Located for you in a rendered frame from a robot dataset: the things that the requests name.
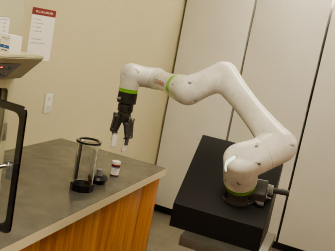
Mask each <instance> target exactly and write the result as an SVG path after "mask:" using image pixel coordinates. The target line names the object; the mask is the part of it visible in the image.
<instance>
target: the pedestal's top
mask: <svg viewBox="0 0 335 251"><path fill-rule="evenodd" d="M274 239H275V234H272V233H269V232H267V234H266V236H265V238H264V240H263V243H262V245H261V247H260V249H259V251H270V249H271V247H272V245H273V243H274ZM178 245H180V246H183V247H186V248H189V249H193V250H196V251H251V250H248V249H244V248H241V247H238V246H235V245H231V244H228V243H225V242H221V241H218V240H215V239H212V238H208V237H205V236H202V235H199V234H195V233H192V232H189V231H184V232H183V233H182V234H181V235H180V238H179V243H178Z"/></svg>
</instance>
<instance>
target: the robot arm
mask: <svg viewBox="0 0 335 251"><path fill-rule="evenodd" d="M139 87H145V88H150V89H154V90H161V91H163V92H165V93H166V94H167V95H169V96H170V97H171V98H172V99H174V100H175V101H177V102H179V103H181V104H183V105H187V106H189V105H194V104H196V103H197V102H199V101H201V100H203V99H205V98H206V97H208V96H211V95H214V94H220V95H222V96H223V97H224V99H225V100H226V101H227V102H228V103H229V104H230V105H231V106H232V107H233V109H234V110H235V111H236V112H237V113H238V115H239V116H240V117H241V118H242V120H243V121H244V123H245V124H246V125H247V127H248V128H249V130H250V131H251V133H252V135H253V136H254V138H253V139H250V140H247V141H243V142H239V143H236V144H233V145H231V146H229V147H228V148H227V149H226V151H225V153H224V155H223V182H222V184H221V196H222V198H223V200H224V201H225V202H226V203H227V204H229V205H231V206H233V207H237V208H244V207H248V206H250V205H252V204H253V203H255V204H256V205H257V207H260V208H263V206H264V204H265V202H266V200H270V199H271V197H268V196H267V195H273V193H274V194H279V195H285V196H289V193H290V191H289V190H284V189H279V188H274V185H270V184H268V183H269V181H268V180H262V179H258V175H260V174H263V173H265V172H267V171H269V170H271V169H273V168H275V167H277V166H279V165H281V164H283V163H285V162H287V161H289V160H291V159H292V158H293V157H294V155H295V154H296V151H297V141H296V138H295V137H294V135H293V134H292V133H291V132H290V131H288V130H287V129H286V128H285V127H284V126H283V125H282V124H281V123H280V122H278V121H277V120H276V119H275V118H274V117H273V116H272V115H271V114H270V113H269V112H268V110H267V109H266V108H265V107H264V106H263V105H262V104H261V103H260V101H259V100H258V99H257V98H256V96H255V95H254V94H253V93H252V91H251V90H250V89H249V87H248V86H247V84H246V83H245V81H244V80H243V78H242V76H241V75H240V73H239V72H238V70H237V68H236V67H235V66H234V65H233V64H232V63H230V62H227V61H221V62H218V63H216V64H214V65H212V66H210V67H208V68H206V69H203V70H201V71H199V72H196V73H193V74H190V75H185V74H171V73H168V72H166V71H164V70H163V69H161V68H155V67H146V66H142V65H138V64H134V63H128V64H126V65H124V66H123V67H122V69H121V70H120V86H119V92H118V97H117V102H119V103H118V108H117V110H118V112H114V113H113V119H112V123H111V127H110V131H111V132H112V138H111V139H112V140H111V146H110V147H116V143H117V137H118V133H117V131H118V129H119V127H120V125H121V123H123V125H124V135H125V137H124V138H123V142H122V148H121V152H126V150H127V145H128V142H129V139H130V138H133V128H134V121H135V119H133V118H131V113H132V112H133V107H134V106H133V105H135V104H136V100H137V95H138V89H139Z"/></svg>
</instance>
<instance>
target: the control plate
mask: <svg viewBox="0 0 335 251"><path fill-rule="evenodd" d="M20 65H21V64H12V63H0V67H1V66H3V67H2V68H0V73H1V75H0V78H5V77H7V76H8V75H9V74H10V73H11V72H13V71H14V70H15V69H16V68H17V67H18V66H20ZM10 66H11V67H10ZM9 67H10V68H9ZM4 73H6V75H5V74H4Z"/></svg>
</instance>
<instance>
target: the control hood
mask: <svg viewBox="0 0 335 251"><path fill-rule="evenodd" d="M43 59H44V57H43V56H40V55H36V54H31V53H27V52H23V51H21V52H20V54H14V53H6V52H3V51H0V63H12V64H21V65H20V66H18V67H17V68H16V69H15V70H14V71H13V72H11V73H10V74H9V75H8V76H7V77H5V78H0V79H14V78H21V77H22V76H24V75H25V74H26V73H27V72H29V71H30V70H31V69H32V68H33V67H35V66H36V65H37V64H38V63H39V62H41V61H42V60H43Z"/></svg>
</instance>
